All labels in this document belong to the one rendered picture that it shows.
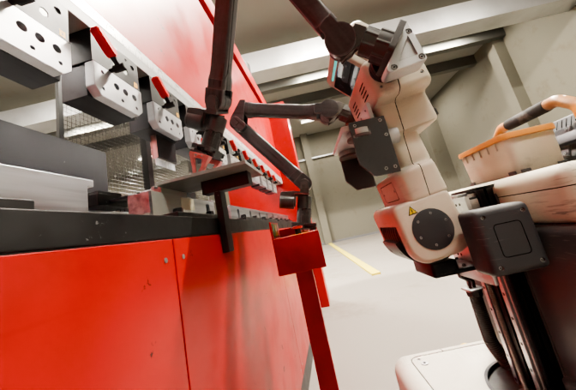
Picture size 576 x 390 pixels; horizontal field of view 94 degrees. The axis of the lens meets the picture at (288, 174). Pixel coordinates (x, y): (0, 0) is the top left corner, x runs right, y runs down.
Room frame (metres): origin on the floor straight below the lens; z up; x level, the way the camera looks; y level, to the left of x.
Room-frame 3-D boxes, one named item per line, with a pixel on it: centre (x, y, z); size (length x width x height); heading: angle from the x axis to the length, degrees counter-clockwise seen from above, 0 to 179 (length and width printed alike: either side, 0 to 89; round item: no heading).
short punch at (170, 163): (0.80, 0.37, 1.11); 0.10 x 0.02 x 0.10; 173
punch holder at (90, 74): (0.57, 0.39, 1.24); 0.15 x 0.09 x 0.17; 173
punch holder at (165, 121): (0.77, 0.37, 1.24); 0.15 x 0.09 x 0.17; 173
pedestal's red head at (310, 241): (1.02, 0.02, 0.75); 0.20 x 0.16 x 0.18; 177
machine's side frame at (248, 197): (3.08, 0.28, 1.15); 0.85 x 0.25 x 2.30; 83
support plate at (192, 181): (0.78, 0.22, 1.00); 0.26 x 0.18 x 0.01; 83
